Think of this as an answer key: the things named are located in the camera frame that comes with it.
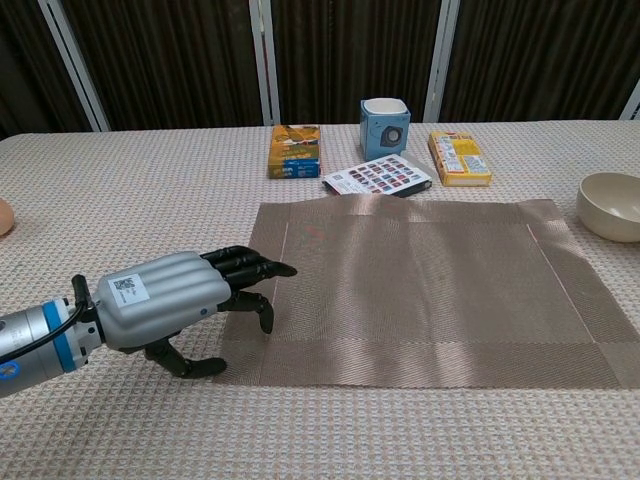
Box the brown egg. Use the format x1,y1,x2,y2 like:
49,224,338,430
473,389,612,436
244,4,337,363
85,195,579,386
0,197,16,237

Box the orange and blue box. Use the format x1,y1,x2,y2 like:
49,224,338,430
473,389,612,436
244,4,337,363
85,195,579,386
267,124,322,180

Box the brown woven placemat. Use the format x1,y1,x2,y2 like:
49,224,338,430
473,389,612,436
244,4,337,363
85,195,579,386
212,194,640,390

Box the yellow flat box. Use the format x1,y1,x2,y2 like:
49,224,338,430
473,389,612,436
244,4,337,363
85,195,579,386
427,130,494,189

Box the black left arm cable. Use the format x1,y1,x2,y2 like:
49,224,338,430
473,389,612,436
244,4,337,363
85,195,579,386
0,274,96,361

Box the dark pleated screen panel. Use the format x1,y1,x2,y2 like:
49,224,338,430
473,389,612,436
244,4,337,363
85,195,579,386
0,0,94,141
62,0,266,132
439,0,640,123
269,0,441,126

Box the grey screen post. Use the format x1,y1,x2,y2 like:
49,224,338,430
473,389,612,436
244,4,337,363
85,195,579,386
37,0,112,133
618,78,640,121
422,0,461,124
248,0,282,127

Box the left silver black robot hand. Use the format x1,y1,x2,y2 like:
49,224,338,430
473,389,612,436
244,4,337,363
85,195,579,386
92,244,299,380

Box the light blue square box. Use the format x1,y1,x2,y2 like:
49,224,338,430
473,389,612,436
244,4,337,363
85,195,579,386
359,98,412,163

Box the white box with picture grid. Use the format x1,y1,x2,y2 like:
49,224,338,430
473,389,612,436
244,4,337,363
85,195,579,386
322,153,434,199

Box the light brown bowl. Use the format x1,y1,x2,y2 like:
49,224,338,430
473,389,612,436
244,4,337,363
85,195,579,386
574,172,640,244

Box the beige woven tablecloth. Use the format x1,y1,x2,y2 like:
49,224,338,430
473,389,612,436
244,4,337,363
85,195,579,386
0,118,640,480

